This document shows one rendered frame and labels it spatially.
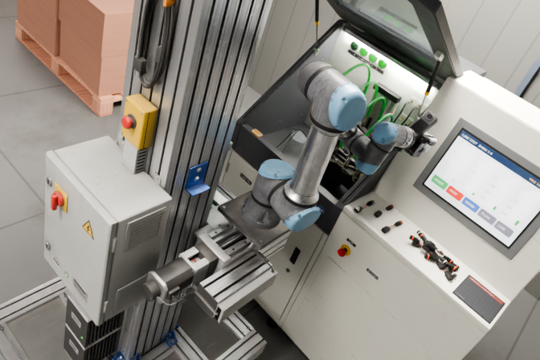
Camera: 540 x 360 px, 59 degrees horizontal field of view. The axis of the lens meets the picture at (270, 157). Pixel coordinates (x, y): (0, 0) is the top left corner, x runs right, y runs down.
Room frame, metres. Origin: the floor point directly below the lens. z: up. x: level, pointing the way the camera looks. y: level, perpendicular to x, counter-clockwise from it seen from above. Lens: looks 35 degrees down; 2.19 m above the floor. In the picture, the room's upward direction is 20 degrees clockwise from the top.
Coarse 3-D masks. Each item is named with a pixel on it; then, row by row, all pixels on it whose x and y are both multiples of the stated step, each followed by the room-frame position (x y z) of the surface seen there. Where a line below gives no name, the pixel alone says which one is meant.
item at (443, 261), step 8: (416, 232) 1.57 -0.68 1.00; (416, 240) 1.51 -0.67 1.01; (424, 240) 1.53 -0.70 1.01; (424, 248) 1.49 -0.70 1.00; (432, 248) 1.48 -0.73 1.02; (424, 256) 1.46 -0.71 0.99; (432, 256) 1.46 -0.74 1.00; (440, 256) 1.47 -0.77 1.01; (440, 264) 1.44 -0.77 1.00; (448, 264) 1.44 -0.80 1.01; (456, 264) 1.47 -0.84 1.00; (448, 272) 1.40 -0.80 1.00; (448, 280) 1.38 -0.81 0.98
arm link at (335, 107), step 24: (336, 72) 1.22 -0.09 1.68; (312, 96) 1.18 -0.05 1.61; (336, 96) 1.14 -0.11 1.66; (360, 96) 1.16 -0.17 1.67; (312, 120) 1.16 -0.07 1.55; (336, 120) 1.11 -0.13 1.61; (360, 120) 1.17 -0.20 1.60; (312, 144) 1.16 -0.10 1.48; (312, 168) 1.16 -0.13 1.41; (288, 192) 1.17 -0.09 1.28; (312, 192) 1.17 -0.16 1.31; (288, 216) 1.14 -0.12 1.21; (312, 216) 1.17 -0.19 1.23
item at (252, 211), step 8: (248, 200) 1.28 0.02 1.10; (256, 200) 1.26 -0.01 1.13; (240, 208) 1.29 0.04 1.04; (248, 208) 1.26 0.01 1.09; (256, 208) 1.25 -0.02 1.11; (264, 208) 1.25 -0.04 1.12; (272, 208) 1.26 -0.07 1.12; (248, 216) 1.24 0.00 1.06; (256, 216) 1.24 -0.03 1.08; (264, 216) 1.25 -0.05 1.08; (272, 216) 1.26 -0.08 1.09; (256, 224) 1.23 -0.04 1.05; (264, 224) 1.24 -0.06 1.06; (272, 224) 1.25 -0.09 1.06
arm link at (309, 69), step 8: (312, 64) 1.25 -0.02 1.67; (320, 64) 1.24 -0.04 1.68; (328, 64) 1.26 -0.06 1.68; (304, 72) 1.24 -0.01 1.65; (312, 72) 1.22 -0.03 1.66; (304, 80) 1.22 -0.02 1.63; (304, 88) 1.21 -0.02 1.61; (344, 136) 1.43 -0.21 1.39; (352, 136) 1.44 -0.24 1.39; (360, 136) 1.45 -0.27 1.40; (344, 144) 1.46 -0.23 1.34
